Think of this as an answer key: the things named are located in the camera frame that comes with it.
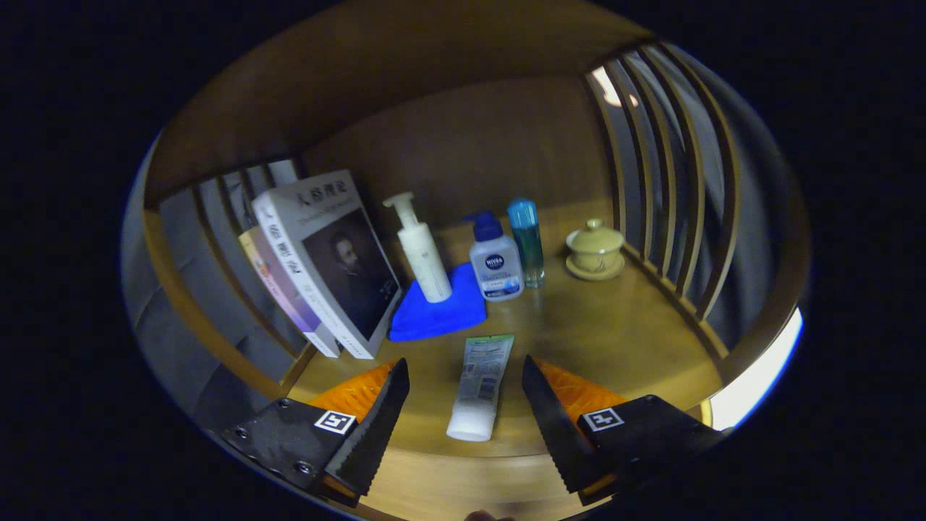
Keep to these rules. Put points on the brown wooden drawer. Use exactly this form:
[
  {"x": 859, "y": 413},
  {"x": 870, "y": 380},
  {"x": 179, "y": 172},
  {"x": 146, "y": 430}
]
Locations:
[{"x": 470, "y": 485}]

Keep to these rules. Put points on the white book with portrait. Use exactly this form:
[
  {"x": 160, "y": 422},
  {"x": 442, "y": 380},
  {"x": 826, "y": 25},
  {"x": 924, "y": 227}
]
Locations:
[{"x": 340, "y": 253}]

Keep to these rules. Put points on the white bottle with blue pump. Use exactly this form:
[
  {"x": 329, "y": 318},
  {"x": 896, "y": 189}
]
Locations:
[{"x": 495, "y": 264}]

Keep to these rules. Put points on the teal bottle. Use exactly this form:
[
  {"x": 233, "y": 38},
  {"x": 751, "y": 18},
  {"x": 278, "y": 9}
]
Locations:
[{"x": 528, "y": 246}]

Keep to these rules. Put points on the black backdrop cloth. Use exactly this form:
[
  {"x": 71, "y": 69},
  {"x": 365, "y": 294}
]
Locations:
[{"x": 188, "y": 253}]

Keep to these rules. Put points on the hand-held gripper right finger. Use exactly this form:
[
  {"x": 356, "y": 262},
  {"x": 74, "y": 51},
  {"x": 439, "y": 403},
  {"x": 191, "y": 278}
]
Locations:
[{"x": 557, "y": 427}]

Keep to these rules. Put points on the purple book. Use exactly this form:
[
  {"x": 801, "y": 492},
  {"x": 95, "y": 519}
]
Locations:
[{"x": 289, "y": 300}]

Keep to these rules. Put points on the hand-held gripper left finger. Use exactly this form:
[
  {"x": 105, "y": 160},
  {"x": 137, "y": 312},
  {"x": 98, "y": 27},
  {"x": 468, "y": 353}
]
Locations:
[{"x": 376, "y": 427}]

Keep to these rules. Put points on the blue folded cloth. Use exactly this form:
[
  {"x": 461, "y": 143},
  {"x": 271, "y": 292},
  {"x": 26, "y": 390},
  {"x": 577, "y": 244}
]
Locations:
[{"x": 434, "y": 318}]

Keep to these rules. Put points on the white board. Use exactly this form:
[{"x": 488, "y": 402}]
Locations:
[{"x": 759, "y": 383}]

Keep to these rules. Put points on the yellow lidded teacup with saucer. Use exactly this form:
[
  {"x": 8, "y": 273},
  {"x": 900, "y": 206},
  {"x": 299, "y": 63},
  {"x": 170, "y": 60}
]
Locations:
[{"x": 595, "y": 250}]

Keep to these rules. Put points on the white green tube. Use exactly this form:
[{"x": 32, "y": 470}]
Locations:
[{"x": 481, "y": 383}]

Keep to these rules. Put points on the brown wooden cabinet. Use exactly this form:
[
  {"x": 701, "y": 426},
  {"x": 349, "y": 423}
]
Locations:
[{"x": 405, "y": 87}]

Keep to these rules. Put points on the wooden countertop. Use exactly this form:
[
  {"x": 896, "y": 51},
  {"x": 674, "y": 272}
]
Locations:
[{"x": 600, "y": 340}]

